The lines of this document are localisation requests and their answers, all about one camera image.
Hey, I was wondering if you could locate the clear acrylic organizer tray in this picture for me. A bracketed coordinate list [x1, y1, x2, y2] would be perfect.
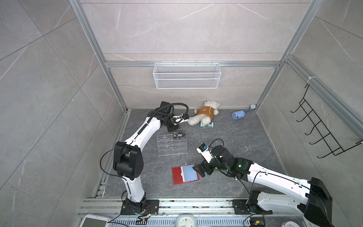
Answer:
[157, 131, 188, 157]

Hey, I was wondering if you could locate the red leather card holder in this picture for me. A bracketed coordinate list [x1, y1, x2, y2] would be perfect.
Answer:
[172, 164, 199, 185]

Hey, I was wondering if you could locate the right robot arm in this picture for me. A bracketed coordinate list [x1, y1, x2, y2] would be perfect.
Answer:
[193, 143, 333, 227]

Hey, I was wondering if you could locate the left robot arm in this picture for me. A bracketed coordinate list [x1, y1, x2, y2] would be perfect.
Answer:
[109, 101, 189, 214]

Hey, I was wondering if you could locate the white teddy bear orange shirt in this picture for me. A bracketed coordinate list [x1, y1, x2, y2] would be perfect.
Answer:
[188, 100, 221, 126]

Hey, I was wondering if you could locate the blue cylindrical cup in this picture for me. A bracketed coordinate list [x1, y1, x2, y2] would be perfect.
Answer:
[232, 110, 246, 120]

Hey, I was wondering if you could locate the white round timer device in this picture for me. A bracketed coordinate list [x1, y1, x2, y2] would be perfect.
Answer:
[175, 214, 197, 227]

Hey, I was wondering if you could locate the pink white round object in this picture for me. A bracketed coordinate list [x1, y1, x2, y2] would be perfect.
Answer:
[281, 221, 300, 227]

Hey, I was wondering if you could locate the white tablet device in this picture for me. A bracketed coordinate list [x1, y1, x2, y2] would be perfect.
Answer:
[79, 214, 112, 227]

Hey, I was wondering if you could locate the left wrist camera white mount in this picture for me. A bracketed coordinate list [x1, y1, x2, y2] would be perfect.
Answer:
[173, 114, 189, 125]

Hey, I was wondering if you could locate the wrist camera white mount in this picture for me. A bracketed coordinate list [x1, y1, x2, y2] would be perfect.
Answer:
[197, 143, 214, 163]
[173, 114, 189, 125]

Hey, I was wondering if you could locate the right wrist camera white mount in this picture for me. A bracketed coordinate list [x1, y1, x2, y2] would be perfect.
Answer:
[197, 143, 214, 163]

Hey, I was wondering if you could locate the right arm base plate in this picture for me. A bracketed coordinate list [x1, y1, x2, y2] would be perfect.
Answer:
[232, 200, 273, 215]

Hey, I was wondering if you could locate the white wire mesh basket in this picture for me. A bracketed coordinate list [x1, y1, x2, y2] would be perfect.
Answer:
[153, 62, 222, 89]

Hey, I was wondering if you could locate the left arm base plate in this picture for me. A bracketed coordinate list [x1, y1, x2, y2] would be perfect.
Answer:
[121, 199, 160, 216]

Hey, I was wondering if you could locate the aluminium front rail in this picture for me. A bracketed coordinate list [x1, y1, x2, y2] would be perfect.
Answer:
[76, 194, 303, 217]

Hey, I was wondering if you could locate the black wire hook rack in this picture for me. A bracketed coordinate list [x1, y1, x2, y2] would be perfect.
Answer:
[290, 84, 363, 159]

